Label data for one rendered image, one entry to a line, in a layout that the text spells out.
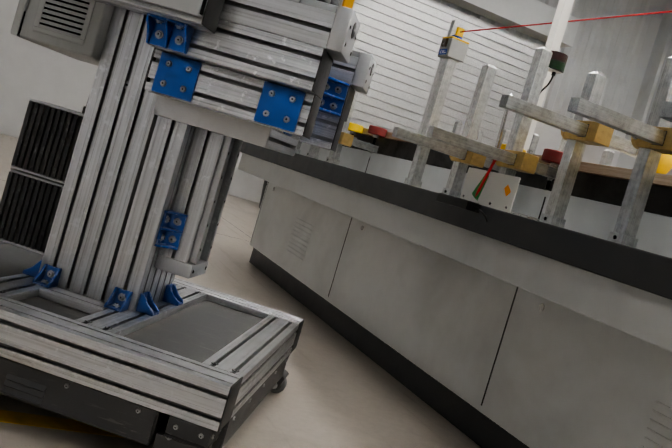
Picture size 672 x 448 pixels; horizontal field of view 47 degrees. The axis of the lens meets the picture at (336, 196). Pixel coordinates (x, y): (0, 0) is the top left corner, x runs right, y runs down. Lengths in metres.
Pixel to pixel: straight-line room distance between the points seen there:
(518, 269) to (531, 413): 0.43
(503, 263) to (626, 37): 10.70
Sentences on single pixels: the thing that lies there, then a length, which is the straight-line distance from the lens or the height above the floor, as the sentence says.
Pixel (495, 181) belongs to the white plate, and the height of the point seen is 0.78.
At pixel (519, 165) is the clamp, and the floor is 0.83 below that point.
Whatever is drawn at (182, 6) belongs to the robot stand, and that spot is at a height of 0.89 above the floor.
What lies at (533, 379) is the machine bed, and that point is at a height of 0.27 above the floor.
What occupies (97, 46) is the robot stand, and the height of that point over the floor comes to 0.79.
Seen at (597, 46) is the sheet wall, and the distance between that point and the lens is 12.40.
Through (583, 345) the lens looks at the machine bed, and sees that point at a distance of 2.19.
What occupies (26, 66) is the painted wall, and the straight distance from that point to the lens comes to 9.50.
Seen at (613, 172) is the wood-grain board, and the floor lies 0.88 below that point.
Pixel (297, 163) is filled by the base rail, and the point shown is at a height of 0.66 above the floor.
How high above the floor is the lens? 0.68
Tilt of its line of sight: 2 degrees down
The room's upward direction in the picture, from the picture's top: 17 degrees clockwise
